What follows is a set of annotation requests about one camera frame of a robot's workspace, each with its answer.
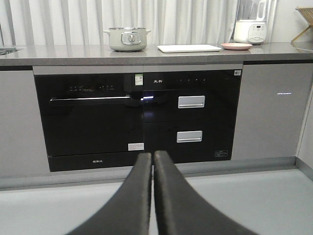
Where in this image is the wooden dish rack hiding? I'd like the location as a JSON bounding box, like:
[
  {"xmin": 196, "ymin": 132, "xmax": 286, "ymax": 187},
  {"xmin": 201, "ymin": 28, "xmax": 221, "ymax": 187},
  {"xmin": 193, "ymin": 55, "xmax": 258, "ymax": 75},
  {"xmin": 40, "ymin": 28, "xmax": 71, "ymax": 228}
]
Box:
[{"xmin": 291, "ymin": 6, "xmax": 313, "ymax": 44}]

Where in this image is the grey curtain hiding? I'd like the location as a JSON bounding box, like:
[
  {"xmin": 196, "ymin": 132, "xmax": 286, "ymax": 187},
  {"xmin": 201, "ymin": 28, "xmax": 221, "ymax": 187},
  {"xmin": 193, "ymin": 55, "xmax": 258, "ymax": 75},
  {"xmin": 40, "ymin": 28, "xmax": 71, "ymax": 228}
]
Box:
[{"xmin": 0, "ymin": 0, "xmax": 277, "ymax": 46}]

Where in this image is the green electric cooking pot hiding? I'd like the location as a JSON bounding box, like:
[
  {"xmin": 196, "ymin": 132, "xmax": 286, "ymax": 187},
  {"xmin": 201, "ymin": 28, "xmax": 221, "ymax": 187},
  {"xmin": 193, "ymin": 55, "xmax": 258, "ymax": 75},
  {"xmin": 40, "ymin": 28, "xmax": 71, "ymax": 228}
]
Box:
[{"xmin": 103, "ymin": 27, "xmax": 151, "ymax": 51}]

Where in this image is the cream bear serving tray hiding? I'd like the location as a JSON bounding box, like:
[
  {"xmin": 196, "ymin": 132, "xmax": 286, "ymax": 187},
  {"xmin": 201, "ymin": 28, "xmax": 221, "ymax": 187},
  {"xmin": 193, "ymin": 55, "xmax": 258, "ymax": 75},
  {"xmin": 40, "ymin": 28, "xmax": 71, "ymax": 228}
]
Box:
[{"xmin": 157, "ymin": 45, "xmax": 222, "ymax": 53}]

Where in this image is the grey cabinet door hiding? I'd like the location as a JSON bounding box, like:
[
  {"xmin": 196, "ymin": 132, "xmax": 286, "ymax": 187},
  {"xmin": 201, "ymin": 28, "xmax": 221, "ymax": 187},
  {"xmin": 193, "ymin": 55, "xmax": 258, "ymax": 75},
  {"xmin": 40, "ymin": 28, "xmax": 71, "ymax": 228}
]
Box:
[{"xmin": 231, "ymin": 64, "xmax": 313, "ymax": 160}]

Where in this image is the white blender appliance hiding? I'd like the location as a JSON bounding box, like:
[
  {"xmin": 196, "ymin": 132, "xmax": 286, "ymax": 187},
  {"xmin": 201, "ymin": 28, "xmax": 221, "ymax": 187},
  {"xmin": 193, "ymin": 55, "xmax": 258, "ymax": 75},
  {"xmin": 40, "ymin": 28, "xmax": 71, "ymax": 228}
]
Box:
[{"xmin": 233, "ymin": 0, "xmax": 268, "ymax": 45}]

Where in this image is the pink round plate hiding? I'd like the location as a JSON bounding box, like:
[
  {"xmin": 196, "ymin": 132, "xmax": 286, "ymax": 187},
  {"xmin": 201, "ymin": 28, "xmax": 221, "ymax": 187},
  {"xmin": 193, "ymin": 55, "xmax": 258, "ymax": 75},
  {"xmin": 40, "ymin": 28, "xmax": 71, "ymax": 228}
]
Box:
[{"xmin": 221, "ymin": 43, "xmax": 253, "ymax": 50}]

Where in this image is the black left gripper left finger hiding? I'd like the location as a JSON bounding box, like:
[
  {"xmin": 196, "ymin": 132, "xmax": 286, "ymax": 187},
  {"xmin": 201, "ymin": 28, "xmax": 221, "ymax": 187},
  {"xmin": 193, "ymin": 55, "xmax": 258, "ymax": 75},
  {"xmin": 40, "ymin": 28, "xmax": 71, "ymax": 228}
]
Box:
[{"xmin": 69, "ymin": 153, "xmax": 152, "ymax": 235}]

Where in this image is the black built-in dishwasher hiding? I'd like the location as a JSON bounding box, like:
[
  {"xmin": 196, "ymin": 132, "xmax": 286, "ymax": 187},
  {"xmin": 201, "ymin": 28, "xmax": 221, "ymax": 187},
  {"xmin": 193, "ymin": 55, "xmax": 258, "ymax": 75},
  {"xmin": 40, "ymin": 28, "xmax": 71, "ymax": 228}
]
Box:
[{"xmin": 35, "ymin": 73, "xmax": 144, "ymax": 172}]

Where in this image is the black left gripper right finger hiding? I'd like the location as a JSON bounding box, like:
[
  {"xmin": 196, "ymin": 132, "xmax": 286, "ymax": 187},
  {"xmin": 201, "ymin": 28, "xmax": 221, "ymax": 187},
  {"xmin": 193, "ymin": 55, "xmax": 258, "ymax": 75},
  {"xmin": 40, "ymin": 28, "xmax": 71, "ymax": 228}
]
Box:
[{"xmin": 154, "ymin": 150, "xmax": 255, "ymax": 235}]

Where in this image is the black disinfection cabinet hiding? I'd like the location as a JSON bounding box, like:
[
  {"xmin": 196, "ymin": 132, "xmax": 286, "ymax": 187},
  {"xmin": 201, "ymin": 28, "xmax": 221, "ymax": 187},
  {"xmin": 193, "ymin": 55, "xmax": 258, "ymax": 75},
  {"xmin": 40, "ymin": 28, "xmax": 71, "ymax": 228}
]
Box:
[{"xmin": 142, "ymin": 69, "xmax": 242, "ymax": 163}]

